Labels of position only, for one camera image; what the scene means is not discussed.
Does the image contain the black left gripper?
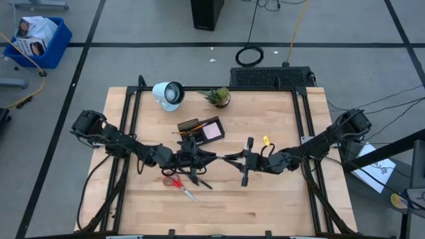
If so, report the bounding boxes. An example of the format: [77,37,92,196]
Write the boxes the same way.
[171,135,220,183]

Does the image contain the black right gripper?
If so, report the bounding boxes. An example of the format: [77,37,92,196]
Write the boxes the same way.
[222,137,268,187]

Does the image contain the pink sticky note pad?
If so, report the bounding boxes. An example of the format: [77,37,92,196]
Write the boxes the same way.
[202,121,222,140]

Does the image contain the black mesh desk organizer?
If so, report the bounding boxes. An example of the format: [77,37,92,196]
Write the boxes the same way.
[177,116,226,151]

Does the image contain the potted green succulent plant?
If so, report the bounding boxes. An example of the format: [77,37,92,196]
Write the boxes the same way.
[198,86,232,110]

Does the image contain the white desk spotlight lamp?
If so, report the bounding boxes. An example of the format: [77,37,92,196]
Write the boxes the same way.
[151,81,186,112]

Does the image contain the black mesh computer case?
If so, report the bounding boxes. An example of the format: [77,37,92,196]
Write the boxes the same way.
[229,66,316,89]

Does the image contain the white paper sheet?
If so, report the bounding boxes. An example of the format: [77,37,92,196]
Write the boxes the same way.
[351,142,397,195]

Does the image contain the black computer tower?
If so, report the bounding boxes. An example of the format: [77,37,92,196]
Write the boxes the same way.
[190,0,225,32]

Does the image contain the black metal beam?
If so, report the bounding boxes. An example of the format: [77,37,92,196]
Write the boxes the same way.
[341,128,425,173]

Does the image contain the yellow round disc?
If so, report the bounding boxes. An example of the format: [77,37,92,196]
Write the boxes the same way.
[390,193,408,210]

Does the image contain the blue plastic bin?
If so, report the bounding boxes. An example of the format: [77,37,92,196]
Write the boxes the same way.
[2,16,73,70]

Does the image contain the white printed cardboard box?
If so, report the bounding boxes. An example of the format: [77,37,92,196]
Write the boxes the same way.
[13,37,48,56]

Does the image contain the grey metal table foot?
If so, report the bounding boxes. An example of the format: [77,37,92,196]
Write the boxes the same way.
[0,78,28,89]
[11,0,70,11]

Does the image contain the white printed bag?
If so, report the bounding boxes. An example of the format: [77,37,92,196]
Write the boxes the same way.
[15,15,59,42]

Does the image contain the red handled scissors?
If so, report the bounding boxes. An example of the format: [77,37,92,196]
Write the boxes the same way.
[162,173,198,202]

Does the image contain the coiled black cable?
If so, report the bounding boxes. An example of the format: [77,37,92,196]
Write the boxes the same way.
[234,0,265,68]

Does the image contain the yellow hanging power cord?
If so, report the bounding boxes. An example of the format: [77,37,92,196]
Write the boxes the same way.
[285,0,310,64]

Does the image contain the black stand post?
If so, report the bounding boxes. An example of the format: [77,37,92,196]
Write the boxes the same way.
[400,139,425,239]

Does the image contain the yellow floor cable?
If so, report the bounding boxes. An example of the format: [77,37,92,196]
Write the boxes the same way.
[0,32,46,109]

